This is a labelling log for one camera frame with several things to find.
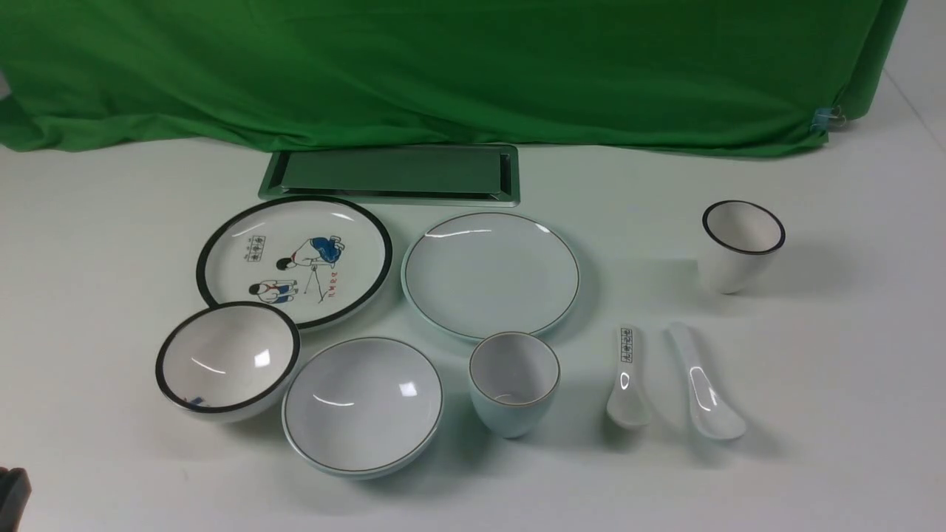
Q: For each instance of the green backdrop cloth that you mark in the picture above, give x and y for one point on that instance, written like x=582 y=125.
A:
x=720 y=78

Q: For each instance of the white spoon with print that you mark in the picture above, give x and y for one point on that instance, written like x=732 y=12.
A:
x=625 y=406

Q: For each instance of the pale blue gold-rimmed cup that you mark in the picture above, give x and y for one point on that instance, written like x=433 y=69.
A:
x=513 y=378

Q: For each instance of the black-rimmed illustrated plate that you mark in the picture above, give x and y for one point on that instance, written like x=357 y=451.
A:
x=317 y=259

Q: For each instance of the pale blue plain plate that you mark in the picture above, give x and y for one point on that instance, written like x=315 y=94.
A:
x=482 y=273

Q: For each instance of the pale blue gold-rimmed bowl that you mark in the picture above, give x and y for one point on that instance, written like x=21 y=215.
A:
x=363 y=408

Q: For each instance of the plain white ceramic spoon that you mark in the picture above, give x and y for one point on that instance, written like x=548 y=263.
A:
x=710 y=413

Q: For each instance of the black-rimmed white bowl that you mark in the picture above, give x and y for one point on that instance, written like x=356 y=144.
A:
x=229 y=363

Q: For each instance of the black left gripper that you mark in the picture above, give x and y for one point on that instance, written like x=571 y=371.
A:
x=16 y=490

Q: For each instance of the metal rectangular table hatch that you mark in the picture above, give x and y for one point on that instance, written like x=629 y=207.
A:
x=434 y=174

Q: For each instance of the blue binder clip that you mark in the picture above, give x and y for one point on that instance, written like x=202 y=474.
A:
x=828 y=119

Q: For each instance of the black-rimmed white cup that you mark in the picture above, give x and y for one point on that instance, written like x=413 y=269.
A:
x=742 y=240

